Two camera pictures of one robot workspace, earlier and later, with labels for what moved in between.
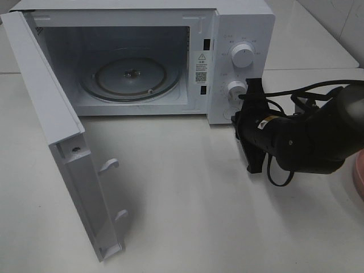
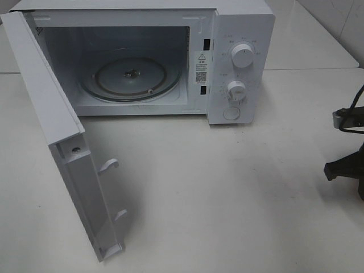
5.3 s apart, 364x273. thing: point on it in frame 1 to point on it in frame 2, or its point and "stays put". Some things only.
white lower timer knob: [235, 89] stays put
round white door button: [230, 111] stays put
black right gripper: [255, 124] to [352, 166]
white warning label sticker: [201, 67] stays put
